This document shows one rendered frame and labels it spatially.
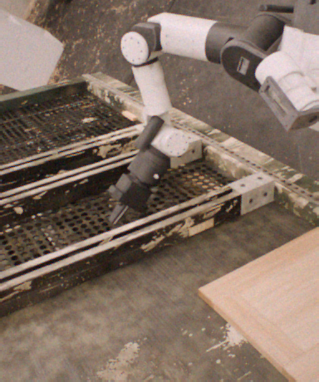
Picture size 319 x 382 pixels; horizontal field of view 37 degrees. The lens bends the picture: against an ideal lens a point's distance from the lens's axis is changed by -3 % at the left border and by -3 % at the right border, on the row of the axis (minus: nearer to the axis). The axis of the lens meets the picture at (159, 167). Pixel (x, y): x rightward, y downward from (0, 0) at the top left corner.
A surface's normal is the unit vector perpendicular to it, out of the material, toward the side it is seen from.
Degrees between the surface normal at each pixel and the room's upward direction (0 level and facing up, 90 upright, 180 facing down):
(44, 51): 90
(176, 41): 41
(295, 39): 23
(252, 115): 0
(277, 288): 57
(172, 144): 76
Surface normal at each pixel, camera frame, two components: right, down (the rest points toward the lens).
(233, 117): -0.73, -0.24
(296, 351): -0.04, -0.88
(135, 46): -0.61, 0.45
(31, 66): 0.49, 0.47
